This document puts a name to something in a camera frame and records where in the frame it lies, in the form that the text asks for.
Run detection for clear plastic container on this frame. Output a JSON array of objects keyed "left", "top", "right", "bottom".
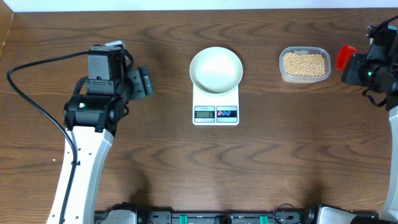
[{"left": 279, "top": 47, "right": 331, "bottom": 84}]

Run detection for white digital kitchen scale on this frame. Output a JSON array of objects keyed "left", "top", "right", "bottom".
[{"left": 192, "top": 86, "right": 240, "bottom": 126}]

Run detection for cream bowl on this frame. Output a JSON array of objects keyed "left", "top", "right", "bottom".
[{"left": 189, "top": 47, "right": 243, "bottom": 95}]

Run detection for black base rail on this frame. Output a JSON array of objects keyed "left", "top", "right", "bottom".
[{"left": 93, "top": 202, "right": 390, "bottom": 224}]

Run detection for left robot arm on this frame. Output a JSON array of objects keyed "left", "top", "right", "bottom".
[{"left": 47, "top": 40, "right": 154, "bottom": 223}]

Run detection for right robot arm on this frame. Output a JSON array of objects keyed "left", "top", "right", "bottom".
[{"left": 341, "top": 21, "right": 397, "bottom": 223}]

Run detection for soybeans in container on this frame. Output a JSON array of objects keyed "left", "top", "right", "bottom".
[{"left": 282, "top": 52, "right": 326, "bottom": 77}]

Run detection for red measuring scoop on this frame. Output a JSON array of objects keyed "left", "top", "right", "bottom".
[{"left": 335, "top": 45, "right": 357, "bottom": 71}]

